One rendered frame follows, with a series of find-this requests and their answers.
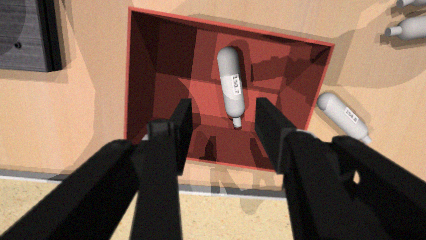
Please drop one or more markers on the dark table edge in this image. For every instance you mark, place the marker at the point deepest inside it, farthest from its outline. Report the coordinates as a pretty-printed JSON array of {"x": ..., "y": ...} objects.
[{"x": 183, "y": 189}]

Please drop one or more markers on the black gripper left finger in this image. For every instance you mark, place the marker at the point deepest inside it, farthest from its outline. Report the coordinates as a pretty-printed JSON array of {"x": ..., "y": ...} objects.
[{"x": 90, "y": 203}]

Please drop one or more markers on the red open box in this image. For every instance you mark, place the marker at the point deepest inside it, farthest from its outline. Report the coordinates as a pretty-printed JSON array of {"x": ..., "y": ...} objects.
[{"x": 168, "y": 58}]

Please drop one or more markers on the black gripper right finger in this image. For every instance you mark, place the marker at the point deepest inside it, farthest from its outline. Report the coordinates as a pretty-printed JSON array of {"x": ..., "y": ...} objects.
[{"x": 390, "y": 199}]

